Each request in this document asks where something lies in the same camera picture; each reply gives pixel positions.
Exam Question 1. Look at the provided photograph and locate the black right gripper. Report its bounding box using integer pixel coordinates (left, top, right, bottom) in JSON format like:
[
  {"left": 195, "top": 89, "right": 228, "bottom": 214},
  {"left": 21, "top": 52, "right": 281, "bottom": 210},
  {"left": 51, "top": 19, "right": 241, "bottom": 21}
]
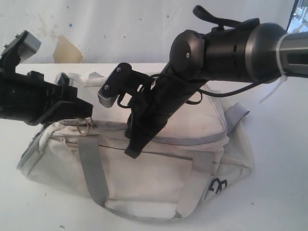
[{"left": 124, "top": 64, "right": 205, "bottom": 159}]

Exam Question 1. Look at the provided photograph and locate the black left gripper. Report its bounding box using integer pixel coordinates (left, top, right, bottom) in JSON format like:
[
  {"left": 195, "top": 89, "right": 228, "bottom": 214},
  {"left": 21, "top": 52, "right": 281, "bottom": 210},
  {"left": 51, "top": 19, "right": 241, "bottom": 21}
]
[{"left": 0, "top": 71, "right": 94, "bottom": 127}]

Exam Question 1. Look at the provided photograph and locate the metal zipper pull ring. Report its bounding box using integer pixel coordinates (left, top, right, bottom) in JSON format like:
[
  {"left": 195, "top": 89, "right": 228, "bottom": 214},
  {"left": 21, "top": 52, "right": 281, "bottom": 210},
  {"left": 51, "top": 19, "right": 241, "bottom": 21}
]
[{"left": 76, "top": 117, "right": 93, "bottom": 137}]

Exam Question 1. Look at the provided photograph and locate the white fabric backpack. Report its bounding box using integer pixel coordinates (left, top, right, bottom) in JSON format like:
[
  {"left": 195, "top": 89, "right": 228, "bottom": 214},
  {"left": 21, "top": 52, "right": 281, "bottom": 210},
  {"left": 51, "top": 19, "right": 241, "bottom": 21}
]
[{"left": 17, "top": 72, "right": 254, "bottom": 220}]

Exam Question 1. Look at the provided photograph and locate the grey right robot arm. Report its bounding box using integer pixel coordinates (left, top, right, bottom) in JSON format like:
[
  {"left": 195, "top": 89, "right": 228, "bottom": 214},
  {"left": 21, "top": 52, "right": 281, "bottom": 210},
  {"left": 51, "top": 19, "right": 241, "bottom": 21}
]
[{"left": 125, "top": 23, "right": 308, "bottom": 158}]

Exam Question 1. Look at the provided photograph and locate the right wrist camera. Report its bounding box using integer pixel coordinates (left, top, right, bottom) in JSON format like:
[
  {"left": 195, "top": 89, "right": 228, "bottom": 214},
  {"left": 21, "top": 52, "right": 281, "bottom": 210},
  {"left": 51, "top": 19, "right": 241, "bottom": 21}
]
[{"left": 98, "top": 63, "right": 153, "bottom": 108}]

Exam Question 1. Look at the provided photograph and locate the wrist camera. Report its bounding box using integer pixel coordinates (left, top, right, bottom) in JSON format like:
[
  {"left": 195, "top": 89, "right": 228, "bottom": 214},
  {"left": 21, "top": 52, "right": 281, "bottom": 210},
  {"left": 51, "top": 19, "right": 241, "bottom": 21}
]
[
  {"left": 98, "top": 63, "right": 153, "bottom": 108},
  {"left": 0, "top": 30, "right": 41, "bottom": 67}
]

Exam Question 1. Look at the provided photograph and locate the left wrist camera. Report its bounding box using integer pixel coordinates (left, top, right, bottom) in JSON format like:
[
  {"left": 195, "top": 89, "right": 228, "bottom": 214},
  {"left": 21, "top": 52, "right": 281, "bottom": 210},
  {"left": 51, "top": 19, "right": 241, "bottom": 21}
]
[{"left": 0, "top": 30, "right": 41, "bottom": 67}]

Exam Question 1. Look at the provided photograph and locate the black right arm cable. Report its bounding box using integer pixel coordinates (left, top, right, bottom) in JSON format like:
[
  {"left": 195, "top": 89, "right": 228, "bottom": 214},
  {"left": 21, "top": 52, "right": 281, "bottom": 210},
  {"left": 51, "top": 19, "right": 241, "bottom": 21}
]
[{"left": 116, "top": 5, "right": 263, "bottom": 109}]

